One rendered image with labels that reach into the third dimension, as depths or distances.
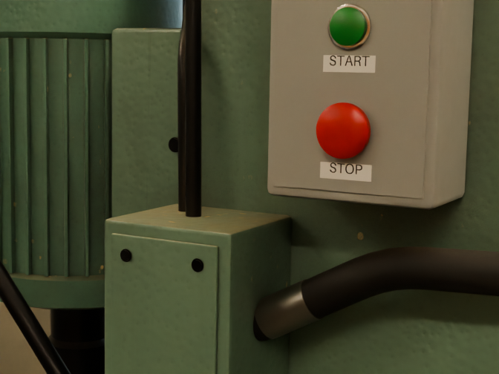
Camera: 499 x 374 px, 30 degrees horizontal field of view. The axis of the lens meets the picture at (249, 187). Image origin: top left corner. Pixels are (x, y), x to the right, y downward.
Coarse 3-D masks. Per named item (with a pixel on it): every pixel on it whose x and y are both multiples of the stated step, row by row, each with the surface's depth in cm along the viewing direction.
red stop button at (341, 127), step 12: (336, 108) 49; (348, 108) 49; (360, 108) 49; (324, 120) 50; (336, 120) 49; (348, 120) 49; (360, 120) 49; (324, 132) 50; (336, 132) 49; (348, 132) 49; (360, 132) 49; (324, 144) 50; (336, 144) 50; (348, 144) 49; (360, 144) 49; (336, 156) 50; (348, 156) 50
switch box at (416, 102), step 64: (320, 0) 50; (384, 0) 48; (448, 0) 48; (320, 64) 51; (384, 64) 49; (448, 64) 49; (384, 128) 49; (448, 128) 50; (320, 192) 52; (384, 192) 50; (448, 192) 50
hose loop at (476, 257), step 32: (384, 256) 52; (416, 256) 51; (448, 256) 50; (480, 256) 50; (288, 288) 55; (320, 288) 53; (352, 288) 52; (384, 288) 52; (416, 288) 51; (448, 288) 50; (480, 288) 49; (256, 320) 55; (288, 320) 54
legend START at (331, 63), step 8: (328, 56) 50; (336, 56) 50; (344, 56) 50; (352, 56) 50; (360, 56) 49; (368, 56) 49; (328, 64) 50; (336, 64) 50; (344, 64) 50; (352, 64) 50; (360, 64) 49; (368, 64) 49; (352, 72) 50; (360, 72) 50; (368, 72) 49
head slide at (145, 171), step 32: (128, 32) 69; (160, 32) 67; (128, 64) 69; (160, 64) 68; (128, 96) 69; (160, 96) 68; (128, 128) 70; (160, 128) 68; (128, 160) 70; (160, 160) 68; (128, 192) 70; (160, 192) 69
